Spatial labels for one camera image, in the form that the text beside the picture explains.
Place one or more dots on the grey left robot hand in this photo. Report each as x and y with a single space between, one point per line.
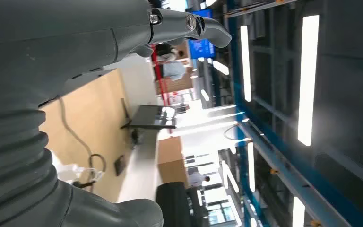
59 40

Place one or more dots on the person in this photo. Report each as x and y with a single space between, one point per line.
173 70
165 51
197 179

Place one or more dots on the dark monitor on stand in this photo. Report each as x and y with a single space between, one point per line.
150 117

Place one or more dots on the small dark flat device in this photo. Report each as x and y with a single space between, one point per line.
120 165

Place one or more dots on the blue display screen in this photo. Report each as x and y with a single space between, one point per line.
202 48

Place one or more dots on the brown cardboard box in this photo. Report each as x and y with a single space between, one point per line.
172 159

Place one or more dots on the long ceiling light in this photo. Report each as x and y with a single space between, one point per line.
251 166
298 213
246 62
308 78

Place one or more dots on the black padded chair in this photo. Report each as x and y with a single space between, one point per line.
175 203

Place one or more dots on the red barrier frame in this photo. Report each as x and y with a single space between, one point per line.
160 78

